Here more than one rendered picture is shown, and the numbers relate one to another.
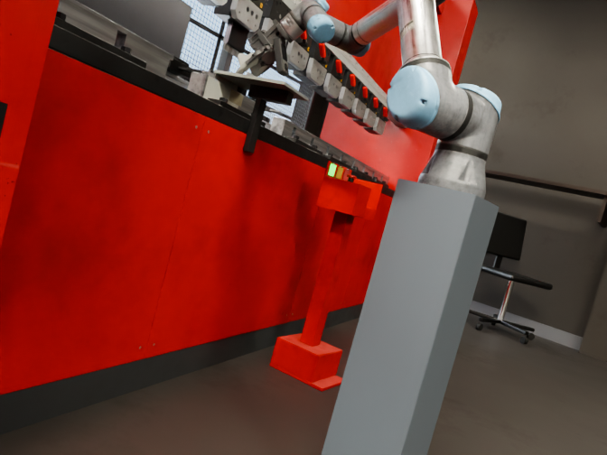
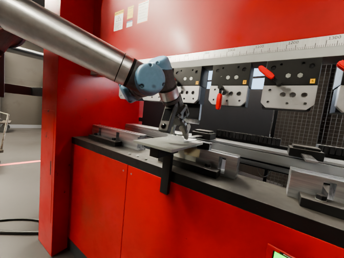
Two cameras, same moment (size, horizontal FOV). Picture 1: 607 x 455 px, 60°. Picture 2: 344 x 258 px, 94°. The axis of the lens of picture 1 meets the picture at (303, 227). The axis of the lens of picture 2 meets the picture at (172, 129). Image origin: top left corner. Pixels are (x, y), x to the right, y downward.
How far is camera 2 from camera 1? 1.92 m
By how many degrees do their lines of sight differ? 99
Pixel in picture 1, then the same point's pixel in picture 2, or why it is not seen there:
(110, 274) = (98, 228)
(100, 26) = (111, 132)
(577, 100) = not seen: outside the picture
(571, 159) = not seen: outside the picture
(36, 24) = (52, 142)
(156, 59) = (131, 138)
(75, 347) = (91, 250)
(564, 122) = not seen: outside the picture
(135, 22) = (226, 113)
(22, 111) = (53, 163)
